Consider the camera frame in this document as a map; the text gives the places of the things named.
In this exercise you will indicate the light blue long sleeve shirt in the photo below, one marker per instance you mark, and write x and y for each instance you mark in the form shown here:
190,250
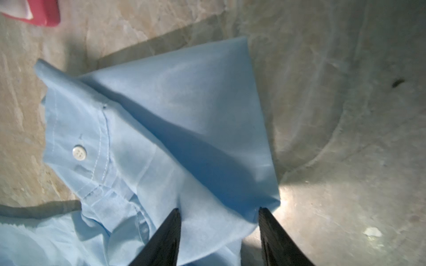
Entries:
134,141

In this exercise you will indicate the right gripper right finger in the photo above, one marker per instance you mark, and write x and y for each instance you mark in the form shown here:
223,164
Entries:
278,249

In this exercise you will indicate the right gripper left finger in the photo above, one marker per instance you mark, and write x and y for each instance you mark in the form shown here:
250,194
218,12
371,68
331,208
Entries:
163,248

